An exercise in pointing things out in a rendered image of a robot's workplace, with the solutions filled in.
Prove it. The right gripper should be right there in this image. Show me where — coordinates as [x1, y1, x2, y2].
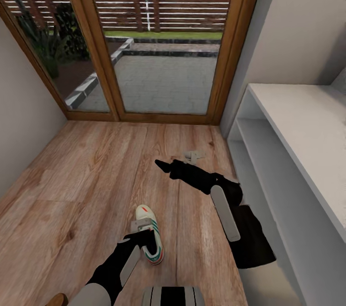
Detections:
[155, 159, 204, 187]

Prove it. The gym shoe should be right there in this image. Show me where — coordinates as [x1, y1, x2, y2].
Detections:
[136, 204, 164, 265]

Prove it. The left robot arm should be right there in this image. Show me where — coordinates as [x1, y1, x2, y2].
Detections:
[67, 218, 155, 306]

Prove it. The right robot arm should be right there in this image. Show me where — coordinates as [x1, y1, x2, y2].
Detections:
[155, 151, 304, 306]

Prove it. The robot trunk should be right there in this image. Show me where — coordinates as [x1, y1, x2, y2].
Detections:
[141, 287, 205, 306]

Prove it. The sandal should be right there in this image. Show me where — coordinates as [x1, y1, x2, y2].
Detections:
[46, 293, 69, 306]

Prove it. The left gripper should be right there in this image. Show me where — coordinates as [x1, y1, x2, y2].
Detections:
[124, 229, 155, 249]

